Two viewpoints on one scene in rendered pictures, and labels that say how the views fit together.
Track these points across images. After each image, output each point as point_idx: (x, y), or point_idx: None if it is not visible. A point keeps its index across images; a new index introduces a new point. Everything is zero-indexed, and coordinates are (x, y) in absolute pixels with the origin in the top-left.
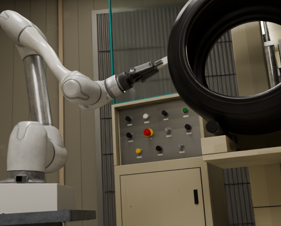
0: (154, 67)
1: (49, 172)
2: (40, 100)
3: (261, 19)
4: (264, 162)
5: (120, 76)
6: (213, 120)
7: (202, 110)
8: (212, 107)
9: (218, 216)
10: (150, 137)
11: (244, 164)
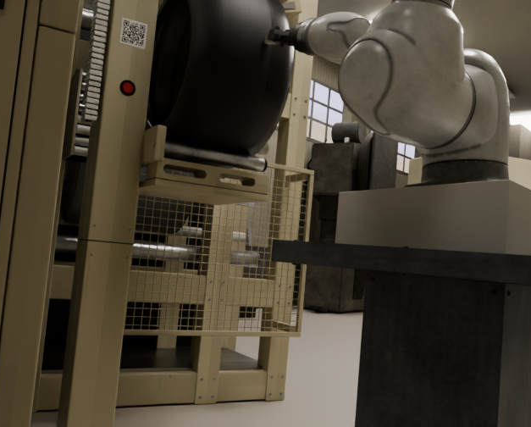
0: (284, 45)
1: (394, 140)
2: None
3: (168, 7)
4: (169, 193)
5: None
6: (251, 152)
7: (264, 141)
8: (264, 145)
9: None
10: None
11: (177, 191)
